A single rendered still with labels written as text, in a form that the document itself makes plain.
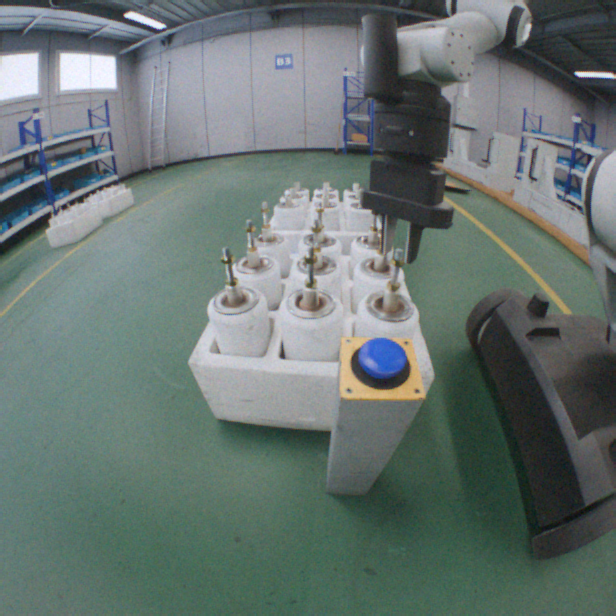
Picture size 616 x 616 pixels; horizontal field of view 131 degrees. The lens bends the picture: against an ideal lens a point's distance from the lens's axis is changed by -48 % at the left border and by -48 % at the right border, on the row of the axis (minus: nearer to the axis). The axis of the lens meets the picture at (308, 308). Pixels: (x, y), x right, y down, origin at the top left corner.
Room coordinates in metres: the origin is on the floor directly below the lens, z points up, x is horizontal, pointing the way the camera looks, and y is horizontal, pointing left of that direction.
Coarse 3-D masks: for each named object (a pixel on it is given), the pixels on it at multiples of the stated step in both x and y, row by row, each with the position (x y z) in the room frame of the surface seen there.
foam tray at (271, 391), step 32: (288, 288) 0.48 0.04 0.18; (352, 320) 0.37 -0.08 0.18; (416, 352) 0.28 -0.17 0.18; (224, 384) 0.27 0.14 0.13; (256, 384) 0.26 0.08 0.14; (288, 384) 0.25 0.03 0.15; (320, 384) 0.25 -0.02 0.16; (224, 416) 0.27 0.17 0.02; (256, 416) 0.26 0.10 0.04; (288, 416) 0.26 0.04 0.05; (320, 416) 0.25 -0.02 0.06
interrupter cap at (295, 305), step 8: (320, 288) 0.36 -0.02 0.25; (288, 296) 0.34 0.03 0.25; (296, 296) 0.34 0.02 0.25; (320, 296) 0.34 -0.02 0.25; (328, 296) 0.34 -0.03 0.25; (288, 304) 0.32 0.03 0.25; (296, 304) 0.32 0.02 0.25; (320, 304) 0.32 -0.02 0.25; (328, 304) 0.32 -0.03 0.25; (336, 304) 0.32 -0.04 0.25; (296, 312) 0.30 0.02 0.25; (304, 312) 0.30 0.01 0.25; (312, 312) 0.30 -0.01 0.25; (320, 312) 0.30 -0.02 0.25; (328, 312) 0.30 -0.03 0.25
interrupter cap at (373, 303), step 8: (368, 296) 0.34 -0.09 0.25; (376, 296) 0.34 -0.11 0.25; (400, 296) 0.34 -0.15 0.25; (368, 304) 0.32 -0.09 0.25; (376, 304) 0.32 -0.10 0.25; (400, 304) 0.32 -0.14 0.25; (408, 304) 0.32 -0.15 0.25; (368, 312) 0.30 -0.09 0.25; (376, 312) 0.30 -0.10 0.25; (384, 312) 0.30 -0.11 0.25; (392, 312) 0.30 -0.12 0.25; (400, 312) 0.30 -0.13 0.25; (408, 312) 0.30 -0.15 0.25; (384, 320) 0.28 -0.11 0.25; (392, 320) 0.28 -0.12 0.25; (400, 320) 0.28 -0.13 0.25
